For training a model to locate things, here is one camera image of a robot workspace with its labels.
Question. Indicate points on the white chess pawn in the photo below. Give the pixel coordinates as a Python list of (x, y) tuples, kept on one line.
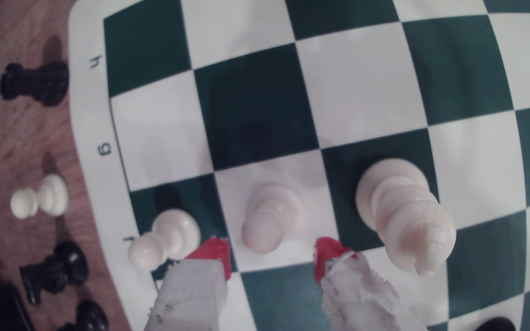
[(51, 195), (175, 232), (269, 216)]

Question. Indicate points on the black chess pawn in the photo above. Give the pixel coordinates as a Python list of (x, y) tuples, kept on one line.
[(91, 317)]

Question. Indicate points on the black chess rook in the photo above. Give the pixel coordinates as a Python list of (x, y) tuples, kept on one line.
[(39, 82)]

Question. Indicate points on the green and white chess mat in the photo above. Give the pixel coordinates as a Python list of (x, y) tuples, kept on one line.
[(361, 82)]

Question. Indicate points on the black chess knight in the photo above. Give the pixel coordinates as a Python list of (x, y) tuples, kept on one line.
[(69, 264)]

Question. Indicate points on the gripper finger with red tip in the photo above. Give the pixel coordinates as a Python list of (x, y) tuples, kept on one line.
[(357, 296), (191, 294)]

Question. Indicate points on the black box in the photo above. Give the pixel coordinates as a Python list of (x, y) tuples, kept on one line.
[(2, 312)]

